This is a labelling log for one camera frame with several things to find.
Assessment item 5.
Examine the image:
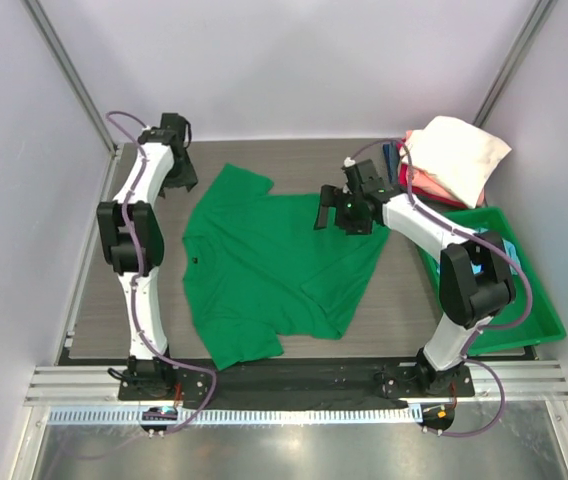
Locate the green plastic tray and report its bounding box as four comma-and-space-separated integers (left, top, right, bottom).
411, 206, 567, 357

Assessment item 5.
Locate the aluminium rail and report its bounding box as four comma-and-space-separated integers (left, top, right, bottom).
24, 360, 568, 406

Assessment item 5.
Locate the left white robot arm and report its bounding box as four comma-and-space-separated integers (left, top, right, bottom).
96, 111, 198, 400

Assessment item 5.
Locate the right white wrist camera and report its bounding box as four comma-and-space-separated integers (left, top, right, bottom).
342, 157, 356, 171

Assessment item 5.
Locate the folded pink t shirt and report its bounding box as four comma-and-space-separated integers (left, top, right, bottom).
405, 168, 461, 204

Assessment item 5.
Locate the slotted white cable duct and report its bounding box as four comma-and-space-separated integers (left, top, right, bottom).
48, 404, 423, 426

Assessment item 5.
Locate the light blue t shirt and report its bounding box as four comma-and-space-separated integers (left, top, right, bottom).
471, 242, 525, 276

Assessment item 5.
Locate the aluminium frame post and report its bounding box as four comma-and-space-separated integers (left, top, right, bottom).
472, 0, 558, 128
20, 0, 117, 154

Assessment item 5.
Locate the folded red t shirt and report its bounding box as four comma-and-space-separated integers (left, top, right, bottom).
397, 141, 467, 209

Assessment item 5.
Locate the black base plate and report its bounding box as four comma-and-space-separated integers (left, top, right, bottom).
108, 357, 475, 411

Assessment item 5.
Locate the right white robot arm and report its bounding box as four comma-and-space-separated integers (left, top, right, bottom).
314, 159, 516, 396

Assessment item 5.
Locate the folded cream t shirt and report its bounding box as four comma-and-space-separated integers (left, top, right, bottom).
402, 116, 511, 209

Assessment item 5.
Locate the right aluminium frame post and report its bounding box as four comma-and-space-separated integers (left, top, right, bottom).
472, 0, 558, 128

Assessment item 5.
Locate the green t shirt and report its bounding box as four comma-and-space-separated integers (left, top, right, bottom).
183, 164, 390, 370

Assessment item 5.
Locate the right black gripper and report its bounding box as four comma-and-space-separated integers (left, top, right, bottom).
313, 185, 372, 236

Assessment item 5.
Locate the folded navy t shirt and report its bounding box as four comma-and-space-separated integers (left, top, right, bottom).
381, 140, 458, 206

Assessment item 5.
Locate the left aluminium frame post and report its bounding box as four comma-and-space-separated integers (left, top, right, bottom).
20, 0, 117, 154

